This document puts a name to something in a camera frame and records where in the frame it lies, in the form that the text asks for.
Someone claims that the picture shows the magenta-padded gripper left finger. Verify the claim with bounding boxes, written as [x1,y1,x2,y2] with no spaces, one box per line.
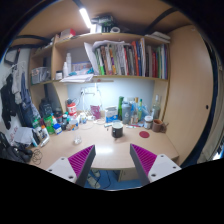
[45,144,97,188]

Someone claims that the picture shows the blue-lidded white bottle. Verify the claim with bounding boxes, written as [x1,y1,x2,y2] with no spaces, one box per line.
[53,123,63,135]

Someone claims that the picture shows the wooden shelf unit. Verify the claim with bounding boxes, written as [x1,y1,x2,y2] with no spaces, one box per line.
[28,26,171,121]

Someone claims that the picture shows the black bag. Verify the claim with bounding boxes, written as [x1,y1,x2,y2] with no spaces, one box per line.
[0,131,34,164]

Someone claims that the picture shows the silver can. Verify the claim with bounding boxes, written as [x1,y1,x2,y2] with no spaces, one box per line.
[39,136,51,148]

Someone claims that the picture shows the clear red-capped drink bottle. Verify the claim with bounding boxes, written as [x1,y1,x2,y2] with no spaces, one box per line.
[69,116,83,146]

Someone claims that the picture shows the grey shaker bottle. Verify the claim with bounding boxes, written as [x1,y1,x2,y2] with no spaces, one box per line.
[121,100,132,125]

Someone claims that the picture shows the white-lidded brown jar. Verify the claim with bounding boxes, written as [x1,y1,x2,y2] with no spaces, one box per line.
[143,115,154,130]

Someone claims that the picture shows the dark hanging clothes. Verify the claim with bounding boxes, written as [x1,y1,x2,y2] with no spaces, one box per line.
[0,63,34,131]

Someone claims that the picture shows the green plastic container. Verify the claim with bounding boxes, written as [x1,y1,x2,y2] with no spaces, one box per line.
[43,114,56,135]

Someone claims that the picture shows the magenta box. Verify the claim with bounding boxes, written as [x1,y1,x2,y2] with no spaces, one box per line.
[89,104,102,120]

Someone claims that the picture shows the brown mug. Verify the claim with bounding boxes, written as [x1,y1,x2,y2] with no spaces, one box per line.
[151,118,167,134]

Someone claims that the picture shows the orange-capped white bottle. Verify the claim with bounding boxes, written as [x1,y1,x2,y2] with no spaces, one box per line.
[40,124,50,139]

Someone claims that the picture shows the clear glass bottle white cap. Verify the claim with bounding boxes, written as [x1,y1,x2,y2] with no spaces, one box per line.
[151,94,161,120]

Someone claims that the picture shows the red and white can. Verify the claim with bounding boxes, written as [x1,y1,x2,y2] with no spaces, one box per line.
[66,102,78,118]

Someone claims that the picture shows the ceiling light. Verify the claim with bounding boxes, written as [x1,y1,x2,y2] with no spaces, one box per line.
[78,7,93,30]

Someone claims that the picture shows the black mug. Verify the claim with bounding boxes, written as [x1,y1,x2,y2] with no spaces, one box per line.
[111,121,124,139]

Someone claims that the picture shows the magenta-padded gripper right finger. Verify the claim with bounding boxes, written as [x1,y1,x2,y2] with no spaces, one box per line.
[129,143,183,187]

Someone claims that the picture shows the green bottle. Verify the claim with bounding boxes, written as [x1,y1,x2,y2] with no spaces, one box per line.
[117,95,125,121]

